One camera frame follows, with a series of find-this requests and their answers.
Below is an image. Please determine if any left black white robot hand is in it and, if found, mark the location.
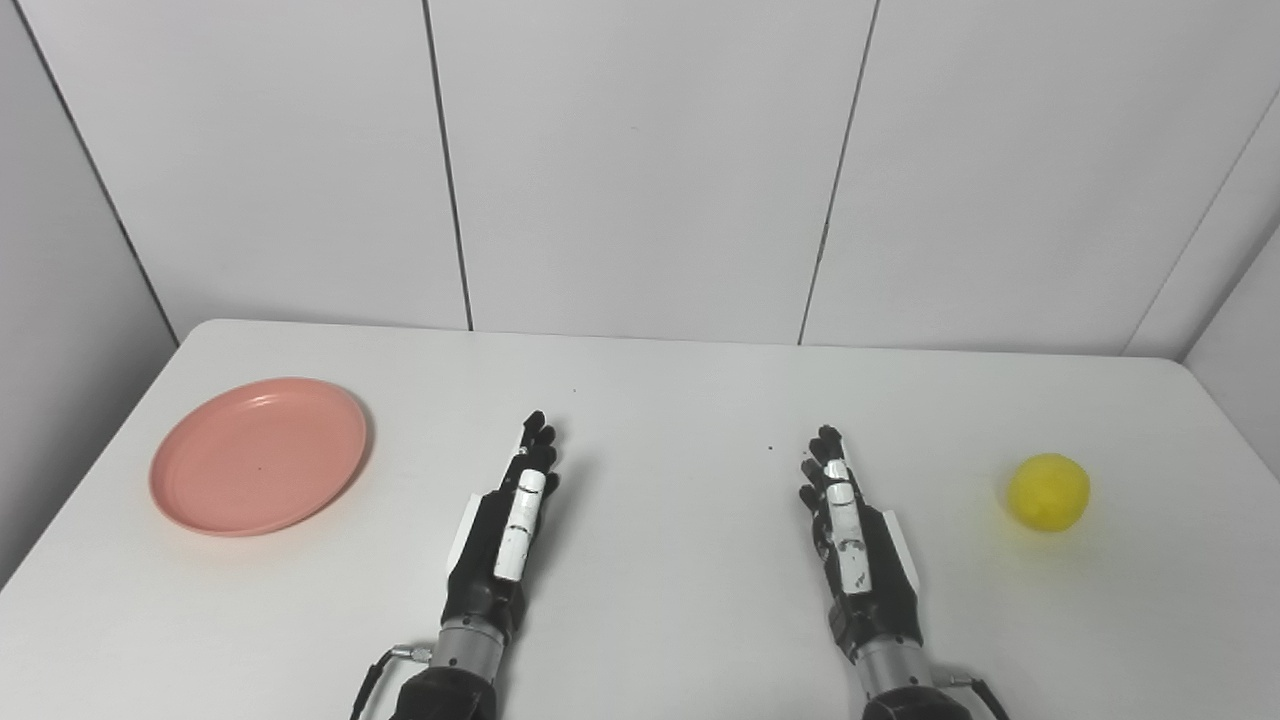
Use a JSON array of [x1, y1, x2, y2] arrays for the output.
[[442, 411, 560, 643]]

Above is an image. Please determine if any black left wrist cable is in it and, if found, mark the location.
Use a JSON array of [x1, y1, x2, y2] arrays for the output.
[[350, 645, 434, 720]]

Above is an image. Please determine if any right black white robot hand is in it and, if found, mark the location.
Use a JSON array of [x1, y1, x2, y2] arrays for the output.
[[798, 425, 924, 663]]

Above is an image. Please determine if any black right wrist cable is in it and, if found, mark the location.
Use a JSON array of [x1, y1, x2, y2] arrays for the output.
[[945, 674, 1013, 720]]

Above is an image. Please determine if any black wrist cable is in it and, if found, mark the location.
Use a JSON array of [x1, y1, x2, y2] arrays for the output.
[[945, 674, 1013, 720], [350, 645, 434, 720]]

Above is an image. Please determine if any yellow lemon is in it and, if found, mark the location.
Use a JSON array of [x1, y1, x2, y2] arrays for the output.
[[1006, 453, 1091, 533]]

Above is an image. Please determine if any pink round plate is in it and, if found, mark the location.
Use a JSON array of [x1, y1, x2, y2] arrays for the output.
[[149, 377, 369, 538]]

